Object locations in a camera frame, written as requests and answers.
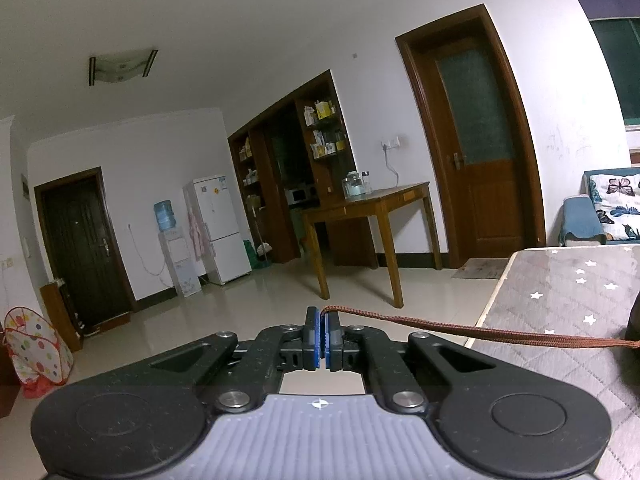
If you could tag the blue water bottle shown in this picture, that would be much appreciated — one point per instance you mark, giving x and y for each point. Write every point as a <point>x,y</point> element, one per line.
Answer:
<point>166,216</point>

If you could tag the dark entry door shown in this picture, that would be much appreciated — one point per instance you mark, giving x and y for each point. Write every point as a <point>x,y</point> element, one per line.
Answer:
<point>80,240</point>

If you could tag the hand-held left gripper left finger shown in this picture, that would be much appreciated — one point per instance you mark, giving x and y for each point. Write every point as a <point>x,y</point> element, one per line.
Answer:
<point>312,335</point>

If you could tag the white water dispenser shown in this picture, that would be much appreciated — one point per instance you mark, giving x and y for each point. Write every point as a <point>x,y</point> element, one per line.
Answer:
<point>180,265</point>

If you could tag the microwave oven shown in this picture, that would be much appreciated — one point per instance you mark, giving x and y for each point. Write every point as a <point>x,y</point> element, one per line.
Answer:
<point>300,195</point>

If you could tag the brown shoelace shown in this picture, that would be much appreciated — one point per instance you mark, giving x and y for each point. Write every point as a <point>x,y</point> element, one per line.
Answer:
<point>500,334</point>

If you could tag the wooden door with frosted glass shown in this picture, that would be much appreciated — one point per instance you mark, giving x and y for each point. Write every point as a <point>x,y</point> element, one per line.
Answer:
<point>495,210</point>

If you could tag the rectangular ceiling lamp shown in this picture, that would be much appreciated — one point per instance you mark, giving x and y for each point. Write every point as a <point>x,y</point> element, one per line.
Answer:
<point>122,67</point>

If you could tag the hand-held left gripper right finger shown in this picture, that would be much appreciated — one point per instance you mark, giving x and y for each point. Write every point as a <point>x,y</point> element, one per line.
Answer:
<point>330,335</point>

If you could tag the white mop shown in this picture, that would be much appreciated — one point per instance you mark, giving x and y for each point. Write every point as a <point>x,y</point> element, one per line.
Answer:
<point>262,250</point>

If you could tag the white refrigerator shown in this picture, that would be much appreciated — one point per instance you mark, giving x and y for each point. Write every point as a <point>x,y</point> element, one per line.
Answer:
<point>220,220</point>

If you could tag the small glass jar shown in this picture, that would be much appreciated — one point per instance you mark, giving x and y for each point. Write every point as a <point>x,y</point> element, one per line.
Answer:
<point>367,182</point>

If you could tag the green-framed window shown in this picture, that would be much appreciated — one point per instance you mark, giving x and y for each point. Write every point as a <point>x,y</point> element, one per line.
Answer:
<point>620,70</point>

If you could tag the green bag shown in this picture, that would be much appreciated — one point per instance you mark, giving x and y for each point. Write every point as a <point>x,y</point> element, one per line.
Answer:
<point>250,255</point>

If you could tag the large glass jar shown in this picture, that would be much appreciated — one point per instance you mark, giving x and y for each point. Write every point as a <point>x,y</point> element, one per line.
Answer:
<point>353,185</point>

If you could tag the blue sofa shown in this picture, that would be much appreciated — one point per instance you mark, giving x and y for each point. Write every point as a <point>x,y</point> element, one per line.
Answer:
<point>580,220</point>

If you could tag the low wooden cabinet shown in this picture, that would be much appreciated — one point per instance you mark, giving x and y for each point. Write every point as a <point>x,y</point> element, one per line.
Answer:
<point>52,310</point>

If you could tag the wooden side table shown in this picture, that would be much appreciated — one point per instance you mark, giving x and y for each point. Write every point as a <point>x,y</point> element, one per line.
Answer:
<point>370,197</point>

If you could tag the pink hanging cloth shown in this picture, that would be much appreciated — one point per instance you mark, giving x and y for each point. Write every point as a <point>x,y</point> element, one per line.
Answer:
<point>199,235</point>

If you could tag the polka-dot fabric hamper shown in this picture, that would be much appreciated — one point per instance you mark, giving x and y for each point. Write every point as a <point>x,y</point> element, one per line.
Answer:
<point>35,345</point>

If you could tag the butterfly print blanket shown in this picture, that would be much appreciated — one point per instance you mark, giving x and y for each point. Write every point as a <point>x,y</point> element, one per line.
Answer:
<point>617,205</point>

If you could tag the group of small shelf boxes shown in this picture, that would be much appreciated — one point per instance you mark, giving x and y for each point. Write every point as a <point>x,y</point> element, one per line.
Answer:
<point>322,110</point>

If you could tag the white wall socket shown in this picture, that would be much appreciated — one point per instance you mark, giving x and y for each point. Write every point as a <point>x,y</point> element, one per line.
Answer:
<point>391,142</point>

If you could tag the brown door mat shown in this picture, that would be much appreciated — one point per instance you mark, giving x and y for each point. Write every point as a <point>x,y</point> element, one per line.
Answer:
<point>480,269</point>

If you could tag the dark wooden shelf cabinet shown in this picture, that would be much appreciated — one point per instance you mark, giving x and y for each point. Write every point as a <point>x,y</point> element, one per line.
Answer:
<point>280,170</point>

